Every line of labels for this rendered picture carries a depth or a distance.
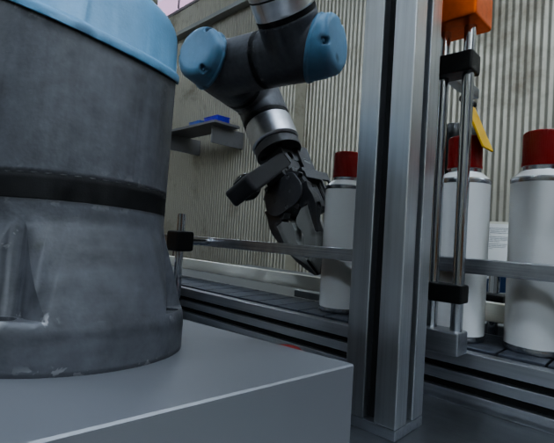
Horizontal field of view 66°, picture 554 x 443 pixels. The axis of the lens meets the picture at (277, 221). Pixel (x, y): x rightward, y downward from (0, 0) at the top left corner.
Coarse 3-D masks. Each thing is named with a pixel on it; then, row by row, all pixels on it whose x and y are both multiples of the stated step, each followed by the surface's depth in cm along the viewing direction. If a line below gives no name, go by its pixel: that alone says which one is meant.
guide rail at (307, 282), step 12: (192, 264) 82; (204, 264) 80; (216, 264) 77; (228, 264) 76; (240, 276) 73; (252, 276) 70; (264, 276) 69; (276, 276) 67; (288, 276) 65; (300, 276) 64; (312, 276) 63; (312, 288) 62; (492, 312) 45; (504, 312) 44
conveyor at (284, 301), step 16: (208, 288) 68; (224, 288) 69; (240, 288) 71; (272, 304) 57; (288, 304) 58; (304, 304) 58; (336, 320) 50; (496, 336) 45; (480, 352) 39; (496, 352) 38; (512, 352) 38
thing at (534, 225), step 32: (544, 160) 39; (512, 192) 41; (544, 192) 38; (512, 224) 40; (544, 224) 38; (512, 256) 40; (544, 256) 38; (512, 288) 40; (544, 288) 38; (512, 320) 39; (544, 320) 37; (544, 352) 37
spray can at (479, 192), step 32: (448, 160) 44; (480, 160) 43; (448, 192) 43; (480, 192) 42; (448, 224) 42; (480, 224) 42; (448, 256) 42; (480, 256) 42; (480, 288) 42; (448, 320) 42; (480, 320) 42
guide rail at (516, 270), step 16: (224, 240) 64; (240, 240) 62; (304, 256) 53; (320, 256) 52; (336, 256) 50; (352, 256) 48; (480, 272) 39; (496, 272) 38; (512, 272) 37; (528, 272) 36; (544, 272) 35
